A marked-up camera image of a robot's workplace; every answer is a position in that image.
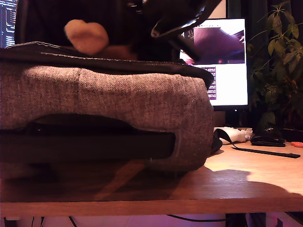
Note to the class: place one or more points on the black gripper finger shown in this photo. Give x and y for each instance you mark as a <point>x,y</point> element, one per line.
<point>184,49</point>

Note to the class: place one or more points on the grey fabric backpack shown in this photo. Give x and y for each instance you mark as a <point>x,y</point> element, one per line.
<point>118,99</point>

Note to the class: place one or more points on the monitor with dark code screen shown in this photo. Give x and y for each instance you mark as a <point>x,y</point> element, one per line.
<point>7,23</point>

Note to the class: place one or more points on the beige pair of socks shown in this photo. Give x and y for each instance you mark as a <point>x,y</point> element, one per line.
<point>85,35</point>

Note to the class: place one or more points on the small orange object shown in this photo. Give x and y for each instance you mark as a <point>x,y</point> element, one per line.
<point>297,144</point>

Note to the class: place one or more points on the dark table leg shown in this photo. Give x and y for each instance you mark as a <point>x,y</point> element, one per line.
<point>235,221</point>

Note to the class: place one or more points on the black wallet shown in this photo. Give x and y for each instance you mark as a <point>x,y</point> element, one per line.
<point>270,140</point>

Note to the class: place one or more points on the green leafy houseplant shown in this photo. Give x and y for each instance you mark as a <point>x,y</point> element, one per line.
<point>277,47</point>

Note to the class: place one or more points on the monitor with white screen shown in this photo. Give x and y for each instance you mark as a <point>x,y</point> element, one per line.
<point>232,82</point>

